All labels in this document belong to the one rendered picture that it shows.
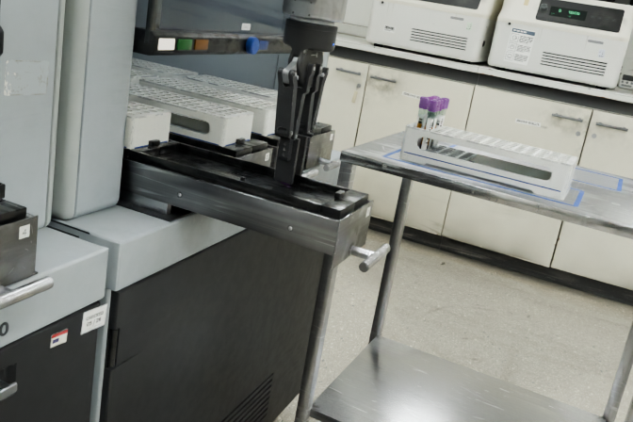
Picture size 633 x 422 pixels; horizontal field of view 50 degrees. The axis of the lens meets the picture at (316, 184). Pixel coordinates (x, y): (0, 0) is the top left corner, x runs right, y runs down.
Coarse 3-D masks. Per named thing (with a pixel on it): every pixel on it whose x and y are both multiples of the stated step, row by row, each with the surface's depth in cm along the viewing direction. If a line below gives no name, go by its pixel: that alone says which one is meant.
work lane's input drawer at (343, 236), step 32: (128, 160) 101; (160, 160) 100; (192, 160) 107; (224, 160) 108; (160, 192) 100; (192, 192) 97; (224, 192) 95; (256, 192) 94; (288, 192) 99; (320, 192) 102; (352, 192) 99; (256, 224) 94; (288, 224) 92; (320, 224) 90; (352, 224) 94
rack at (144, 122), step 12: (132, 108) 108; (144, 108) 110; (156, 108) 110; (132, 120) 102; (144, 120) 104; (156, 120) 107; (168, 120) 109; (132, 132) 102; (144, 132) 105; (156, 132) 107; (168, 132) 110; (132, 144) 103; (144, 144) 105
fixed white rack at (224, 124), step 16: (128, 96) 120; (144, 96) 120; (160, 96) 122; (176, 96) 125; (176, 112) 116; (192, 112) 115; (208, 112) 116; (224, 112) 117; (240, 112) 120; (176, 128) 117; (192, 128) 127; (208, 128) 126; (224, 128) 113; (240, 128) 118; (224, 144) 114
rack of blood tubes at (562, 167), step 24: (408, 144) 125; (456, 144) 121; (480, 144) 120; (504, 144) 123; (456, 168) 122; (480, 168) 120; (504, 168) 128; (528, 168) 126; (552, 168) 115; (552, 192) 116
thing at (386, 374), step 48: (384, 144) 137; (480, 192) 115; (528, 192) 117; (576, 192) 123; (624, 192) 130; (384, 288) 172; (336, 384) 150; (384, 384) 153; (432, 384) 156; (480, 384) 160; (624, 384) 151
